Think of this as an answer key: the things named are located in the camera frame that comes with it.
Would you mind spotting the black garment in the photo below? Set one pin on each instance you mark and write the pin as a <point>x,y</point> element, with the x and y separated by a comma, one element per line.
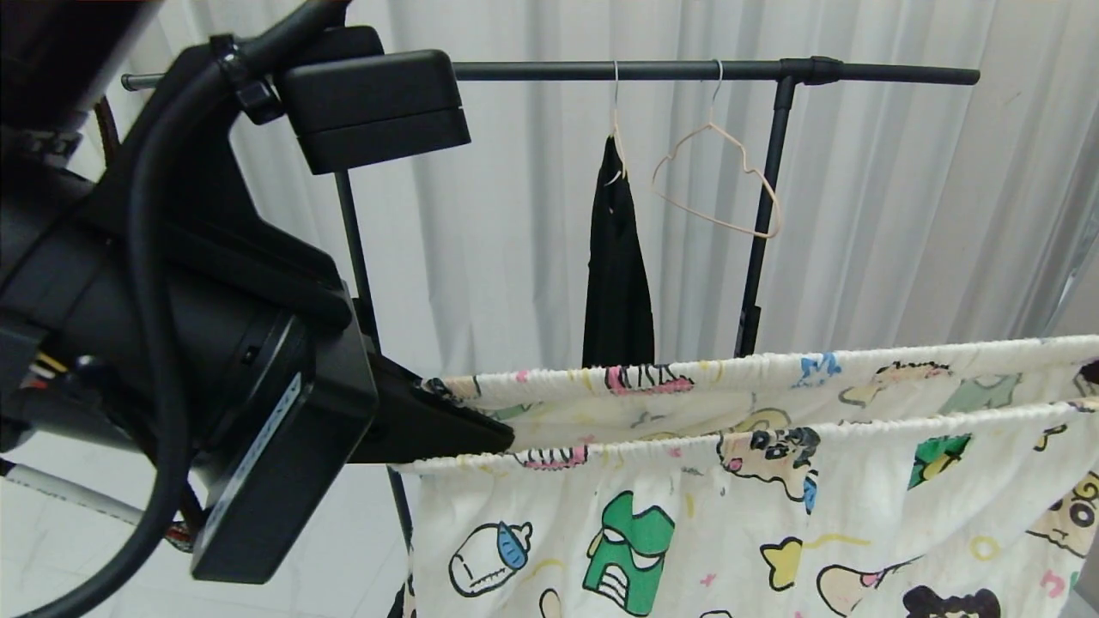
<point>616,283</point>

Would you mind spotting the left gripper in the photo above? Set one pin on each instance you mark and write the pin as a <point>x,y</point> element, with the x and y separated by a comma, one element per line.
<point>292,446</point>

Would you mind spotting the pink clothes hanger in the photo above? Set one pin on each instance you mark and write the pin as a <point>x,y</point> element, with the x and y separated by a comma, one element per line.
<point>755,176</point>
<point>616,129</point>

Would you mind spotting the white curtain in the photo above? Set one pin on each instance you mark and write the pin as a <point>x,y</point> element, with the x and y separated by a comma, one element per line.
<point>901,215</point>

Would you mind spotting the cream printed garment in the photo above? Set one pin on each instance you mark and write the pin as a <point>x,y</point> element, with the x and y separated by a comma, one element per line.
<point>773,515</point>

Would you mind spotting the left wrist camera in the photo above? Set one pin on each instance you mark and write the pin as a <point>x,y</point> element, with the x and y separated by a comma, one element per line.
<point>369,103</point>

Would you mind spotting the black clothes rack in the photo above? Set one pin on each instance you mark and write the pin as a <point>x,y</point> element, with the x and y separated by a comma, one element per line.
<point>687,70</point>

